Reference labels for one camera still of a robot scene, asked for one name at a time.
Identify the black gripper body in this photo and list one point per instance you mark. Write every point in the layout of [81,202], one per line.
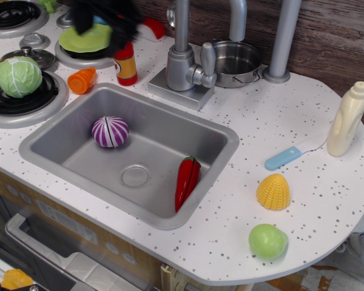
[116,14]

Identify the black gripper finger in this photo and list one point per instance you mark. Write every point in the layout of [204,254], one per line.
[83,23]
[118,40]

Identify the red ketchup bottle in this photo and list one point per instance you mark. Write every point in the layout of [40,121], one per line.
[125,66]

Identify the silver toy sink basin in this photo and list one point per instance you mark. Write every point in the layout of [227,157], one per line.
[140,176]

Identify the cream plastic bottle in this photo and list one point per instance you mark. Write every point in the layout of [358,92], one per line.
[347,120]

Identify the grey stove knob back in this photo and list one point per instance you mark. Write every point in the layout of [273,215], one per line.
[66,20]

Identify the grey stove knob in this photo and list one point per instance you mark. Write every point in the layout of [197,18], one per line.
[66,20]
[35,41]

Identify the green toy plate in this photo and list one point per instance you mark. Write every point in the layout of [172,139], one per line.
[94,39]

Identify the right stove burner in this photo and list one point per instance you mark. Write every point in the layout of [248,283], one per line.
[80,63]

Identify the stove burner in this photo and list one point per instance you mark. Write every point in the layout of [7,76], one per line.
[49,98]
[18,18]
[80,63]

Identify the red white toy cheese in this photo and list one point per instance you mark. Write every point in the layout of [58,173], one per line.
[151,29]

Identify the green toy vegetable top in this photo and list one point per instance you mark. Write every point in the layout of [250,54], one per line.
[49,5]

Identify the grey stove knob centre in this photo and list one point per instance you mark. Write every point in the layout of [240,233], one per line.
[35,41]

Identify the steel pot lid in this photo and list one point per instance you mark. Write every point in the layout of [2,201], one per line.
[43,58]

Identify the orange toy carrot piece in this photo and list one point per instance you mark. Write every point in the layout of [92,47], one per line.
[81,81]

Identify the back left stove burner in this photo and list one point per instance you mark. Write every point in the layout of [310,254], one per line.
[18,18]

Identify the green toy cabbage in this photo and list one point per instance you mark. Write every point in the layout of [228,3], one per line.
[19,76]

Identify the silver toy faucet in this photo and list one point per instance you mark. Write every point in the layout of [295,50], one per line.
[183,81]

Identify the purple striped toy onion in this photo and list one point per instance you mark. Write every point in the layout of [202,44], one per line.
[110,131]

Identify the front left stove burner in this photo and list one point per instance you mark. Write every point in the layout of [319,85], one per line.
[49,98]

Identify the small steel pot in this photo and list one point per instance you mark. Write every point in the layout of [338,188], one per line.
[237,64]

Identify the red toy chili pepper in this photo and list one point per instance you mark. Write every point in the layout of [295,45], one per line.
[187,179]

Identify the grey support pole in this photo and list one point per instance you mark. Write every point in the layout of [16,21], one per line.
[277,71]

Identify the yellow toy corn piece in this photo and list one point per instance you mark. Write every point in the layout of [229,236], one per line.
[273,192]

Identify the green toy apple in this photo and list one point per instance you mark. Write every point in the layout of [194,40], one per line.
[267,241]

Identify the yellow object bottom left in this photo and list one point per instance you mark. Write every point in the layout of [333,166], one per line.
[15,278]

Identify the blue handled toy knife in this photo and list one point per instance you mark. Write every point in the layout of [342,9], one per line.
[294,152]

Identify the grey oven door handle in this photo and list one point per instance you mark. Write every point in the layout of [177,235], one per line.
[76,271]

